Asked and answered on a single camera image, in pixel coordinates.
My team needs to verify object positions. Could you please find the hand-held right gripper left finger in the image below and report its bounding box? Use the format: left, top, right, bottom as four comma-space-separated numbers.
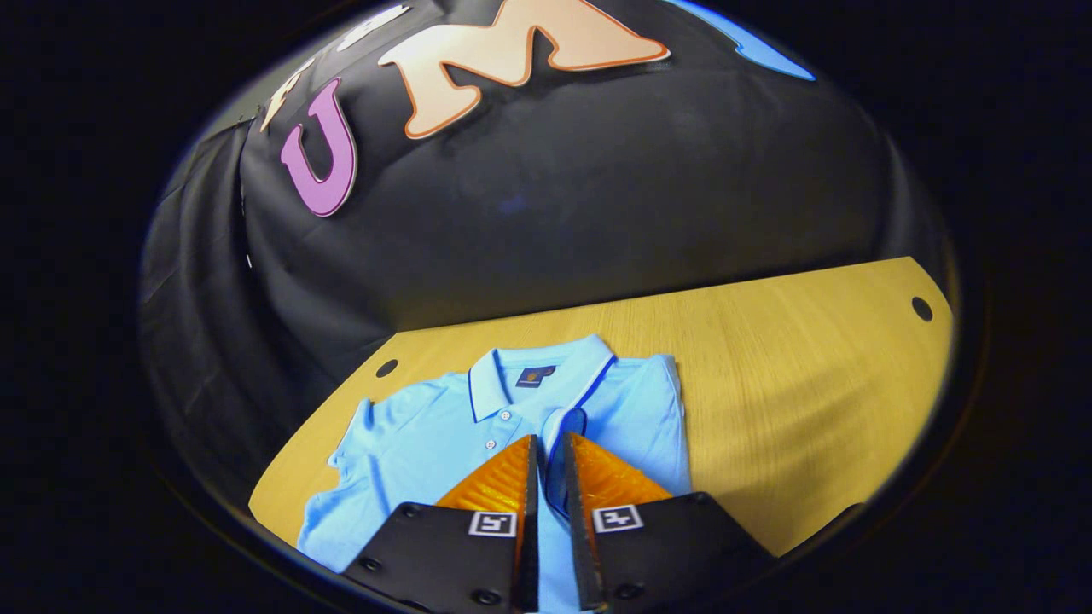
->
341, 433, 542, 614

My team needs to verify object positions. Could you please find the light blue T-shirt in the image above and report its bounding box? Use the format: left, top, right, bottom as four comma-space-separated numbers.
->
297, 333, 694, 614

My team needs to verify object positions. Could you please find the black backdrop cloth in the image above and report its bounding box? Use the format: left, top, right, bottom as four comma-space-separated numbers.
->
141, 0, 958, 513

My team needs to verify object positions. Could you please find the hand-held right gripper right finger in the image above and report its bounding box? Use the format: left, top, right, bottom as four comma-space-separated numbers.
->
559, 431, 777, 613

